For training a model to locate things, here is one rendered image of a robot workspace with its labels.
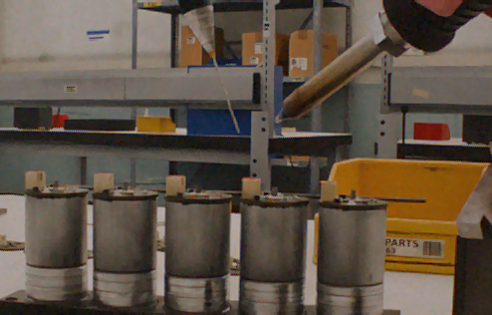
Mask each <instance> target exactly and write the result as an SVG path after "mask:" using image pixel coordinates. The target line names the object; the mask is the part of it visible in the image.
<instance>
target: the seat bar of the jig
mask: <svg viewBox="0 0 492 315"><path fill-rule="evenodd" d="M25 296H26V295H25V290H22V289H21V290H19V291H16V292H14V293H12V294H10V295H8V296H6V297H3V298H1V299H0V315H190V314H179V313H173V312H168V311H166V310H164V309H163V306H164V304H163V295H157V304H155V306H153V307H148V308H142V309H129V310H122V309H119V308H106V307H101V306H97V305H95V304H94V299H93V290H88V299H86V300H83V301H79V302H73V303H60V304H48V303H47V302H36V301H31V300H27V299H25ZM229 307H230V310H229V311H227V312H224V313H217V314H208V315H239V314H238V300H230V306H229ZM306 315H315V305H306ZM382 315H400V310H396V309H383V312H382Z"/></svg>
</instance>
